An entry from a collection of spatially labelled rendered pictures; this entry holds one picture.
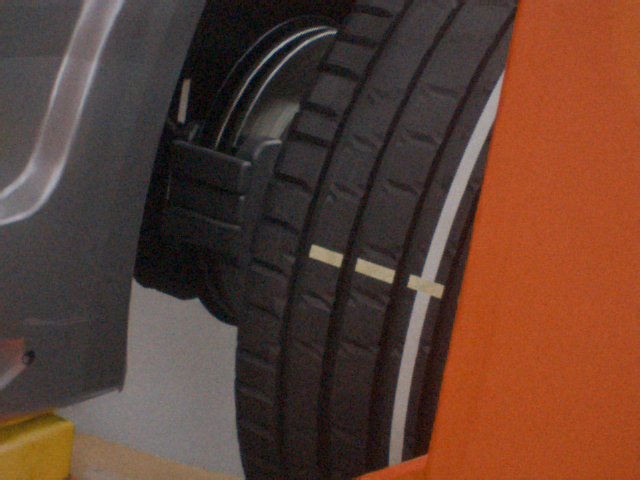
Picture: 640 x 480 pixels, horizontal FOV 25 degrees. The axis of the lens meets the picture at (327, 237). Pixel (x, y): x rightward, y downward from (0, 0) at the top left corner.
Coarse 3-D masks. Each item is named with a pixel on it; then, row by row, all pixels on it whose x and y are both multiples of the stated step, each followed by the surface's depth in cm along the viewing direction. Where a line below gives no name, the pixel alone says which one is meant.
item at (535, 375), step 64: (576, 0) 69; (512, 64) 72; (576, 64) 70; (512, 128) 72; (576, 128) 70; (512, 192) 73; (576, 192) 71; (512, 256) 73; (576, 256) 71; (512, 320) 74; (576, 320) 72; (448, 384) 76; (512, 384) 74; (576, 384) 72; (448, 448) 77; (512, 448) 75; (576, 448) 73
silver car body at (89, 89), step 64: (0, 0) 96; (64, 0) 101; (128, 0) 102; (192, 0) 108; (0, 64) 97; (64, 64) 102; (128, 64) 104; (0, 128) 99; (64, 128) 102; (128, 128) 106; (0, 192) 101; (64, 192) 102; (128, 192) 108; (0, 256) 99; (64, 256) 104; (128, 256) 111; (0, 320) 101; (64, 320) 106; (0, 384) 103; (64, 384) 108
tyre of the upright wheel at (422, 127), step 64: (384, 0) 110; (448, 0) 108; (512, 0) 107; (320, 64) 110; (384, 64) 107; (448, 64) 105; (320, 128) 107; (384, 128) 105; (448, 128) 103; (320, 192) 107; (384, 192) 104; (448, 192) 101; (256, 256) 108; (320, 256) 105; (384, 256) 103; (448, 256) 100; (256, 320) 109; (320, 320) 106; (384, 320) 103; (448, 320) 101; (256, 384) 110; (320, 384) 107; (384, 384) 104; (256, 448) 114; (320, 448) 110; (384, 448) 105
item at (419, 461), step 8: (424, 456) 93; (400, 464) 94; (408, 464) 93; (416, 464) 93; (424, 464) 93; (376, 472) 95; (384, 472) 94; (392, 472) 94; (400, 472) 94; (408, 472) 93; (416, 472) 92
